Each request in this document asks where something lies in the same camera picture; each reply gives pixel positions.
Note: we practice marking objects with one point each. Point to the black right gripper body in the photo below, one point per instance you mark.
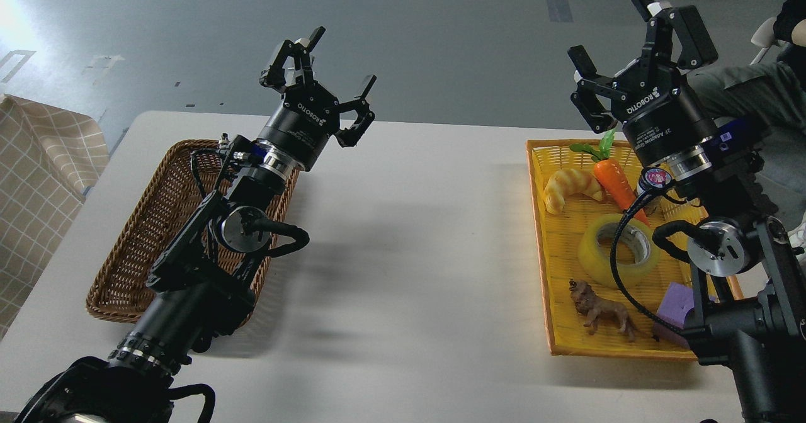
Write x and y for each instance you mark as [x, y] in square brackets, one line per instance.
[663, 119]

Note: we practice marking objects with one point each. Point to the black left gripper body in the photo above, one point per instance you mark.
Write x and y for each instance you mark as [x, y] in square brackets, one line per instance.
[303, 123]

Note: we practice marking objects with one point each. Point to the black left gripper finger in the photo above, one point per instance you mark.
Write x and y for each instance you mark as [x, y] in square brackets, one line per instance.
[348, 137]
[274, 74]

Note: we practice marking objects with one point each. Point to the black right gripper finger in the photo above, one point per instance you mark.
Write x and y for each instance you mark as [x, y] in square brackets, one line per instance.
[676, 38]
[590, 86]

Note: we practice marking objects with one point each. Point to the yellow tape roll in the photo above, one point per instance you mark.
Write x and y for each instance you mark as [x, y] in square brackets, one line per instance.
[636, 254]

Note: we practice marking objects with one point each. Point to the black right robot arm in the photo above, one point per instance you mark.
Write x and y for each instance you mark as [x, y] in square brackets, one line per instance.
[748, 288]

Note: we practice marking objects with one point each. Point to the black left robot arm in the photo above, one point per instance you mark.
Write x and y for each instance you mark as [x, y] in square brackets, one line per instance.
[202, 278]

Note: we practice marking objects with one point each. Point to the small jar with lid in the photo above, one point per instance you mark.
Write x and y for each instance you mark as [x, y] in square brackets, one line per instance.
[651, 181]

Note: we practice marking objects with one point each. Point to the toy carrot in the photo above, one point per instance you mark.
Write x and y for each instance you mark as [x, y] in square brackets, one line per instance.
[607, 171]

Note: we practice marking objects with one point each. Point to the toy croissant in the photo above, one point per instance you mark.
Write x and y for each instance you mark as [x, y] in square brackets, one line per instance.
[567, 182]

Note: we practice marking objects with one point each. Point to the yellow plastic basket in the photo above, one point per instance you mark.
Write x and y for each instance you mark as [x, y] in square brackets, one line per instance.
[559, 238]

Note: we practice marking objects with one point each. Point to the brown wicker basket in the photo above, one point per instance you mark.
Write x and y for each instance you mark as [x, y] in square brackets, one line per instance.
[119, 292]

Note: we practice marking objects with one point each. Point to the purple foam cube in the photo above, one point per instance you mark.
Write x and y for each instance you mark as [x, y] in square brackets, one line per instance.
[675, 306]

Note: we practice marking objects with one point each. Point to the brown toy lion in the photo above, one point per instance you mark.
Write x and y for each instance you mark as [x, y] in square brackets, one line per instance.
[593, 307]

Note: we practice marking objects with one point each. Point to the beige checkered cloth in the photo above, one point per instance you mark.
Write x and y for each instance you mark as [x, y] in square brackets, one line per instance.
[50, 157]

